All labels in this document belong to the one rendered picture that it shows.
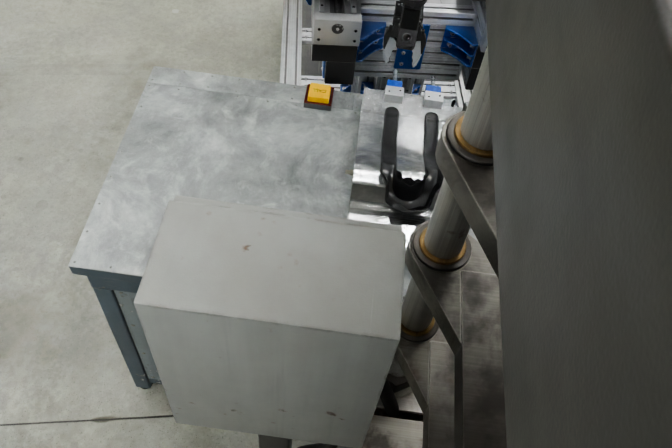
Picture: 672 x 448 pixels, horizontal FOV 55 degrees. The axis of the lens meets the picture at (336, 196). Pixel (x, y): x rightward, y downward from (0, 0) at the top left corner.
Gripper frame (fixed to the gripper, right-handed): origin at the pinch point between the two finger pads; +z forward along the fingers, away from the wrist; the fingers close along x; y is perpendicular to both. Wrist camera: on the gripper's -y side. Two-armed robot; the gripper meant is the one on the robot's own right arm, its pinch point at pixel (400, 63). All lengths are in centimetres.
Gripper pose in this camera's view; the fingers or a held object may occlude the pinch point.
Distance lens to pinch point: 174.4
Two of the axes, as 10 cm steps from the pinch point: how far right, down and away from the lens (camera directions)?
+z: -0.8, 6.1, 7.9
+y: 1.1, -7.8, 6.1
